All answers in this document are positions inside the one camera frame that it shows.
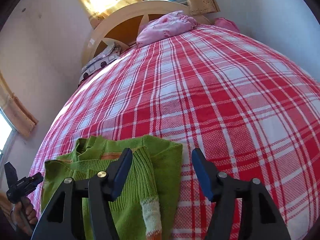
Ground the green orange striped knit sweater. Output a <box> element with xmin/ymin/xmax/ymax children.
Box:
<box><xmin>41</xmin><ymin>135</ymin><xmax>183</xmax><ymax>239</ymax></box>

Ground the left hand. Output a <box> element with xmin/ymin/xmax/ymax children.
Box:
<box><xmin>11</xmin><ymin>197</ymin><xmax>38</xmax><ymax>236</ymax></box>

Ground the yellow side window curtain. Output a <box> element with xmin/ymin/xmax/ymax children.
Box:
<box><xmin>0</xmin><ymin>74</ymin><xmax>38</xmax><ymax>138</ymax></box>

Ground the red white plaid bed sheet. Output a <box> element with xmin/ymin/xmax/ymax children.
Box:
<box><xmin>31</xmin><ymin>25</ymin><xmax>319</xmax><ymax>239</ymax></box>

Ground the white bus print pillow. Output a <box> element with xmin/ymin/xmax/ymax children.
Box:
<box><xmin>78</xmin><ymin>41</ymin><xmax>121</xmax><ymax>86</ymax></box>

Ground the cream wooden arched headboard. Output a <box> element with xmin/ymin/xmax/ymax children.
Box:
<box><xmin>81</xmin><ymin>0</ymin><xmax>213</xmax><ymax>68</ymax></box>

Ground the pink blanket beside bed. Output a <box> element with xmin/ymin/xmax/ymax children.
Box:
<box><xmin>214</xmin><ymin>17</ymin><xmax>240</xmax><ymax>33</ymax></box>

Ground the pink crumpled pillow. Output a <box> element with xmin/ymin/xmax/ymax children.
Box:
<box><xmin>136</xmin><ymin>11</ymin><xmax>199</xmax><ymax>48</ymax></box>

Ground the side window with green frame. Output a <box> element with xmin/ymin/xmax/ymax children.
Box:
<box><xmin>0</xmin><ymin>109</ymin><xmax>17</xmax><ymax>160</ymax></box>

